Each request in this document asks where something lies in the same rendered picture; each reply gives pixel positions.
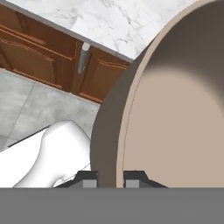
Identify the grey metal cupboard handle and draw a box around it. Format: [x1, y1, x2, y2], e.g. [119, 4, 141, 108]
[76, 42, 92, 74]

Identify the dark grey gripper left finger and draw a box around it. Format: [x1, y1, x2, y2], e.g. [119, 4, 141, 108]
[54, 171, 99, 189]

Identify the beige pot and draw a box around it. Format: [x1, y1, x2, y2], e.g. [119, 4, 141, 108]
[89, 0, 224, 189]

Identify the brown wooden cupboard door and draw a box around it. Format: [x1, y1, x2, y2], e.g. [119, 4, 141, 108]
[0, 3, 81, 94]
[71, 45, 131, 105]

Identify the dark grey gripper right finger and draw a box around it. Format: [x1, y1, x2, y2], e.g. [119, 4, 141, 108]
[123, 171, 169, 189]

